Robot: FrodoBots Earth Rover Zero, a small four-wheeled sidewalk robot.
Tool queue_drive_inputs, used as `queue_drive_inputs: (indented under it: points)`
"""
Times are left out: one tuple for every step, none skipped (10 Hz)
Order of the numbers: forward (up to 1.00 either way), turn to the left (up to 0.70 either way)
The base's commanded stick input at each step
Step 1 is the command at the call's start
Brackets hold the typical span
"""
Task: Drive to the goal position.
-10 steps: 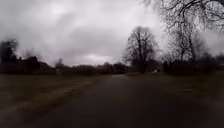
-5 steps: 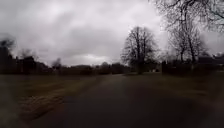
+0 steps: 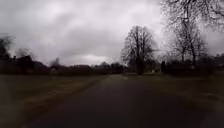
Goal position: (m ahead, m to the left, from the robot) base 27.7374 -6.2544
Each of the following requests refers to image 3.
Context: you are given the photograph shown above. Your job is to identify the round-crowned bare tree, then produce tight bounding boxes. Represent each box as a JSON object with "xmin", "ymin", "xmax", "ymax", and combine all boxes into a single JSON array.
[{"xmin": 120, "ymin": 25, "xmax": 158, "ymax": 75}]

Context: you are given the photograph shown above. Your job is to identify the dark asphalt road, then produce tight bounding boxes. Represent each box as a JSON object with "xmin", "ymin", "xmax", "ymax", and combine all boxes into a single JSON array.
[{"xmin": 19, "ymin": 73, "xmax": 224, "ymax": 128}]

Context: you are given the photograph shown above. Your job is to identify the dark line of trees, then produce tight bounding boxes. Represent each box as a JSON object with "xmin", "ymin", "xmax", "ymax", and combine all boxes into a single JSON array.
[{"xmin": 0, "ymin": 36, "xmax": 224, "ymax": 76}]

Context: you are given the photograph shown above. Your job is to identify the dry grass verge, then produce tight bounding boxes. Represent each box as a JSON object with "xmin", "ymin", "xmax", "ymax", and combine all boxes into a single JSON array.
[{"xmin": 124, "ymin": 72, "xmax": 224, "ymax": 112}]

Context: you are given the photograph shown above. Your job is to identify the brownish grass field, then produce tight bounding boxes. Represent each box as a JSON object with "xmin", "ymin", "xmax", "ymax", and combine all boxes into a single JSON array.
[{"xmin": 0, "ymin": 73, "xmax": 110, "ymax": 128}]

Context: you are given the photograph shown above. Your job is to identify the large bare tree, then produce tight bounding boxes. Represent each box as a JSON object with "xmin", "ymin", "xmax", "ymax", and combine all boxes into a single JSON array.
[{"xmin": 159, "ymin": 0, "xmax": 224, "ymax": 72}]

